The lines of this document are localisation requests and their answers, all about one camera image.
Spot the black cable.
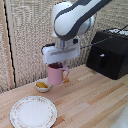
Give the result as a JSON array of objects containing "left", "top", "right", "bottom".
[{"left": 79, "top": 35, "right": 114, "bottom": 50}]

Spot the black box appliance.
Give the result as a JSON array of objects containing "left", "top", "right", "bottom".
[{"left": 85, "top": 28, "right": 128, "bottom": 81}]

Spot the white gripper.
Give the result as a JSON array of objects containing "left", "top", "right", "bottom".
[{"left": 41, "top": 42, "right": 81, "bottom": 69}]

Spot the yellow food in bowl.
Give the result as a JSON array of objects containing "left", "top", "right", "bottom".
[{"left": 36, "top": 81, "right": 50, "bottom": 90}]

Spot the white floral plate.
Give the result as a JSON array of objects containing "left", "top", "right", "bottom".
[{"left": 9, "top": 95, "right": 58, "bottom": 128}]

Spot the pink mug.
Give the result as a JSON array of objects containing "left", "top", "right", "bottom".
[{"left": 47, "top": 63, "right": 71, "bottom": 86}]

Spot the small white bowl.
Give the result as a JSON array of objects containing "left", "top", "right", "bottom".
[{"left": 35, "top": 79, "right": 53, "bottom": 94}]

